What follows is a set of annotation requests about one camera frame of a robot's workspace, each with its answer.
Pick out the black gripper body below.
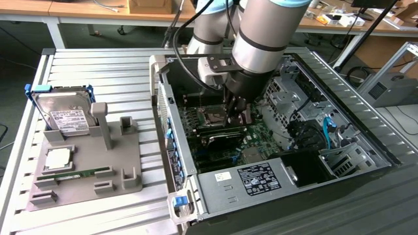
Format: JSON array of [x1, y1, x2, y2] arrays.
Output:
[[225, 69, 273, 102]]

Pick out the black graphics card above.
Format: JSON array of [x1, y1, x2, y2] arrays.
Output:
[[189, 127, 246, 154]]

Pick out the CPU socket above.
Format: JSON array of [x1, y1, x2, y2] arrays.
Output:
[[198, 104, 227, 127]]

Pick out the black RAM stick green label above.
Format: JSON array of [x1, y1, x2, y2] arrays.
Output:
[[197, 124, 246, 135]]

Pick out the green motherboard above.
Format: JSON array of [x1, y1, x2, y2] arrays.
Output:
[[178, 96, 286, 173]]

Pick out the perforated metal drive cage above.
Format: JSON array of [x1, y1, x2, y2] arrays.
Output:
[[263, 75, 306, 118]]

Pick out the silver chipset heatsink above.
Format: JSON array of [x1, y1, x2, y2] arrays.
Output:
[[242, 146, 266, 164]]

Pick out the open black PC case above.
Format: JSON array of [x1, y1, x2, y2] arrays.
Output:
[[148, 52, 405, 235]]

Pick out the wooden desk with clutter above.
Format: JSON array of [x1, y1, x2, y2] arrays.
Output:
[[295, 0, 418, 71]]

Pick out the gray power supply unit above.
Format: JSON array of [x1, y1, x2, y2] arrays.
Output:
[[197, 158, 299, 214]]

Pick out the white box black panel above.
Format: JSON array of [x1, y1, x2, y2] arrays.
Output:
[[318, 13, 342, 25]]

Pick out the metal disk bay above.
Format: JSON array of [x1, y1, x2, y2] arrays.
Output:
[[319, 141, 377, 178]]

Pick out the plain white carton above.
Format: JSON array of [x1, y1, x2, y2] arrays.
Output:
[[339, 16, 366, 27]]

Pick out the black slanted tripod pole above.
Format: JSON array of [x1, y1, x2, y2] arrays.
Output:
[[331, 0, 402, 72]]

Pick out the gray computer tower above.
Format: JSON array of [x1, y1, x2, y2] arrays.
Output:
[[358, 72, 418, 108]]

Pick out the gray parts rack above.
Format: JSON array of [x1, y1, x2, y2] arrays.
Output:
[[26, 102, 144, 212]]

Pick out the silver hard disk drive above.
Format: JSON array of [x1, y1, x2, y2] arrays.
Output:
[[34, 92, 91, 138]]

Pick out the black monitor with stand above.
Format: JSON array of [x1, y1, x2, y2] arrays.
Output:
[[351, 0, 398, 21]]

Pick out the silver CPU chip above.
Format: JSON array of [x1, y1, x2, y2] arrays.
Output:
[[44, 149, 74, 171]]

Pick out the folded brown cardboard piece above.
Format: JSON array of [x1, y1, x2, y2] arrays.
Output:
[[390, 0, 418, 30]]

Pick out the blue disk caddy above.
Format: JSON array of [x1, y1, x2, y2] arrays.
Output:
[[23, 84, 95, 130]]

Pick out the wooden desk white legs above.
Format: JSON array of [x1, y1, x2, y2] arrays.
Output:
[[0, 0, 197, 49]]

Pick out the gray wrist camera box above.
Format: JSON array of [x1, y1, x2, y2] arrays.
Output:
[[198, 55, 245, 91]]

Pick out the black power wire bundle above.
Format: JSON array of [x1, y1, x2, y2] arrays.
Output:
[[287, 117, 327, 150]]

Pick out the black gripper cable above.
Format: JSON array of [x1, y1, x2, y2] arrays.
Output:
[[173, 0, 230, 95]]

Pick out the blue data wire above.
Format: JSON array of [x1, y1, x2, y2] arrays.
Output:
[[322, 116, 338, 150]]

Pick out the black cable coil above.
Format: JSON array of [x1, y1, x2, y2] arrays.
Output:
[[345, 66, 374, 86]]

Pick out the hanging cable with plug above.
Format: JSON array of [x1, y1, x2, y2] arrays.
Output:
[[163, 0, 186, 47]]

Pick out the aluminium profile frame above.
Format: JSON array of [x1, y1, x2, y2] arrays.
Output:
[[358, 41, 418, 95]]

